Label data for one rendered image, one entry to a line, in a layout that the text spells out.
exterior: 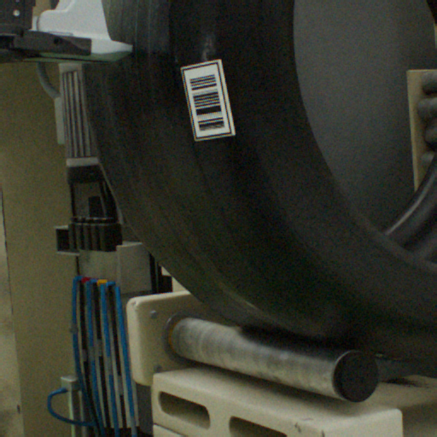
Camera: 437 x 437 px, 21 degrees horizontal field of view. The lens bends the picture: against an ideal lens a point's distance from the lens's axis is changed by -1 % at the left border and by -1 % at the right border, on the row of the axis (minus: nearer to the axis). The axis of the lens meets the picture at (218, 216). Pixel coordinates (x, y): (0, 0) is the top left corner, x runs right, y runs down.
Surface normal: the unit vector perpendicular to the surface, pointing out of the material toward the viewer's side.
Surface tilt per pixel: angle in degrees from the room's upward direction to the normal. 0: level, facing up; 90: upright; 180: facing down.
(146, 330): 90
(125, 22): 82
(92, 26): 91
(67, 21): 91
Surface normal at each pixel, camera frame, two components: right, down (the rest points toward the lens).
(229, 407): -0.88, 0.09
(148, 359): 0.46, 0.01
